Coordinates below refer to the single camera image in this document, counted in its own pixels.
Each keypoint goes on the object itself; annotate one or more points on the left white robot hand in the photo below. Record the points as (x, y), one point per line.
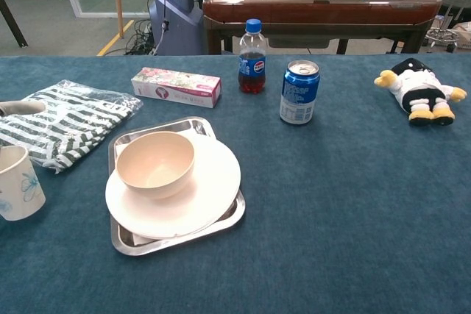
(22, 108)

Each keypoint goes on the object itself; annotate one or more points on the floral white paper cup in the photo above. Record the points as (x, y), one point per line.
(18, 192)

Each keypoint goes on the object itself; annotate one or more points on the striped cloth in plastic bag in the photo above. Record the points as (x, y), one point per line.
(73, 123)

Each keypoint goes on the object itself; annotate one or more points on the black table leg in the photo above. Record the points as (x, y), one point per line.
(13, 23)

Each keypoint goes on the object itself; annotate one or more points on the wooden pole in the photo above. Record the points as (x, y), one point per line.
(118, 1)

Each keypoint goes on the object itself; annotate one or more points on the beige bowl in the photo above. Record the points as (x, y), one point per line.
(158, 167)

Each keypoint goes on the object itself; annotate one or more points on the pink floral cardboard box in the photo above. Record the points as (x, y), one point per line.
(176, 86)

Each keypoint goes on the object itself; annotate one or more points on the blue grey machine base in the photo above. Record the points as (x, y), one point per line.
(176, 16)

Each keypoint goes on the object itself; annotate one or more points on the cream round plate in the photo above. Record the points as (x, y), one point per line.
(206, 200)

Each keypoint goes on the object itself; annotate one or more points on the stainless steel tray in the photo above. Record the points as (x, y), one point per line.
(176, 246)

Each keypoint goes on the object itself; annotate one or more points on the Pepsi cola plastic bottle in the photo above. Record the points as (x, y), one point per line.
(252, 67)

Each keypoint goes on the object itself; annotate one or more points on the blue Pepsi can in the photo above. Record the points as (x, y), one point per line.
(299, 93)

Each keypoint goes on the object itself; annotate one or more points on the brown mahjong table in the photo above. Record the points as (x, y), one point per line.
(316, 10)

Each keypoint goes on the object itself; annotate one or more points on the blue tablecloth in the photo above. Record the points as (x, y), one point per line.
(331, 200)

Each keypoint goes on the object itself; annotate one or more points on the black white plush toy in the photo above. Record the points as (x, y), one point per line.
(419, 88)

